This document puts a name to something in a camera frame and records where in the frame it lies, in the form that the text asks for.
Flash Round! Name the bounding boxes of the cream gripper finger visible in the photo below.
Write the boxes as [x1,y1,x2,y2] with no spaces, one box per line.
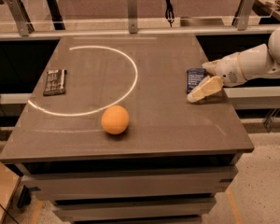
[187,76,223,103]
[203,60,222,76]

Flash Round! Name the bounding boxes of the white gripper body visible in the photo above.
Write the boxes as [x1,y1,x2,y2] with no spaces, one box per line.
[215,52,246,87]

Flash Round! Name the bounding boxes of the blue rxbar blueberry wrapper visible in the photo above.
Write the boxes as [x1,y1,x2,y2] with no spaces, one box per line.
[187,68,206,93]

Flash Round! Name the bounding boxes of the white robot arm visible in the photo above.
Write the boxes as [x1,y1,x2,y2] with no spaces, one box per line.
[187,27,280,103]

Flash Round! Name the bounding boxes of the black rxbar chocolate wrapper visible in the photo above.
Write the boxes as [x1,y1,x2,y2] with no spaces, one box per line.
[43,69,66,96]

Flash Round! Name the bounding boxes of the orange fruit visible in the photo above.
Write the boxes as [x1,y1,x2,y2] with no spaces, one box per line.
[101,105,130,134]

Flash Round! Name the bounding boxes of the grey drawer cabinet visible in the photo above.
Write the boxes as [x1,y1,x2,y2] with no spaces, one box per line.
[0,145,254,224]

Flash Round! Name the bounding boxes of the clear acrylic barrier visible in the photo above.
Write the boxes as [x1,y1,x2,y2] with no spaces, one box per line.
[0,14,278,34]

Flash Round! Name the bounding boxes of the black hanging cable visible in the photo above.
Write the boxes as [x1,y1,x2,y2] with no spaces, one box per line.
[162,0,175,28]

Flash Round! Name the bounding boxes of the right metal bracket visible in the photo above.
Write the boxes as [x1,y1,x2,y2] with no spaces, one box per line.
[234,0,255,31]

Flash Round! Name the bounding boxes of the metal bracket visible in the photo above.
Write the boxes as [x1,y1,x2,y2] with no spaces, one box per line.
[127,0,138,34]
[6,0,34,36]
[234,0,255,31]

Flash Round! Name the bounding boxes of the middle metal bracket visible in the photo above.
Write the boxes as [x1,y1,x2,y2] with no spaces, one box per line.
[127,0,138,34]

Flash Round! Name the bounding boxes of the left metal bracket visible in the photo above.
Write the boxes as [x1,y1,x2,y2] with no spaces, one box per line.
[6,0,34,36]

